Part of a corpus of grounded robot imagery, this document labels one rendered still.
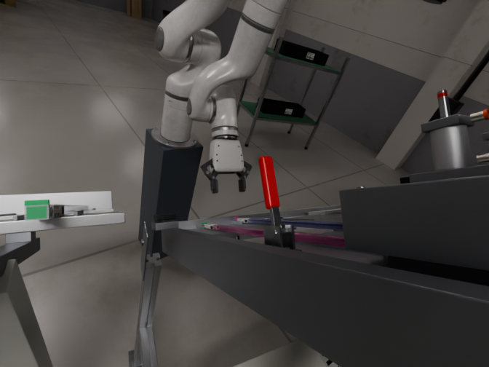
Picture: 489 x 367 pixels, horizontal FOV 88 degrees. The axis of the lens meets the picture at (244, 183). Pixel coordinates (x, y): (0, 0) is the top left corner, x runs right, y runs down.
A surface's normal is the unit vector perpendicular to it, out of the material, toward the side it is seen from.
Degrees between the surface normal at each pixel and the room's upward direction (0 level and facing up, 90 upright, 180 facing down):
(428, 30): 90
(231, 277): 90
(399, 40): 90
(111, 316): 0
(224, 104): 46
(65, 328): 0
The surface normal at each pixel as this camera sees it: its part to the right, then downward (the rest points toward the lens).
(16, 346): 0.40, 0.62
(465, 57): -0.76, 0.18
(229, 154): 0.46, -0.07
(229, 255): -0.88, 0.03
